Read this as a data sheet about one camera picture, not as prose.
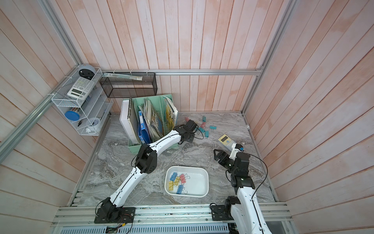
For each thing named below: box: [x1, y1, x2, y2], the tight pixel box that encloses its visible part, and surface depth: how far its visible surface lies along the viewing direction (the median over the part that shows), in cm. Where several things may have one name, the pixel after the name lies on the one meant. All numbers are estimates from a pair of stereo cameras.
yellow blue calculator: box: [217, 134, 237, 152], surface depth 103 cm
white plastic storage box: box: [164, 165, 209, 198], surface depth 85 cm
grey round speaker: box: [78, 64, 96, 81], surface depth 83 cm
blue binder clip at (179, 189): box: [176, 184, 184, 195], surface depth 83 cm
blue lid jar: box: [64, 110, 80, 121], surface depth 79 cm
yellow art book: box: [163, 96, 179, 131], surface depth 92 cm
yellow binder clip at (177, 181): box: [173, 176, 181, 186], surface depth 85 cm
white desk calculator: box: [67, 76, 95, 101], surface depth 79 cm
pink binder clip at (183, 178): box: [180, 173, 191, 184], surface depth 87 cm
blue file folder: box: [137, 110, 151, 144], surface depth 89 cm
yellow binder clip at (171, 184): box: [168, 180, 174, 191], surface depth 84 cm
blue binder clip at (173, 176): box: [169, 171, 178, 182], surface depth 87 cm
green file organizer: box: [127, 94, 179, 154], surface depth 93 cm
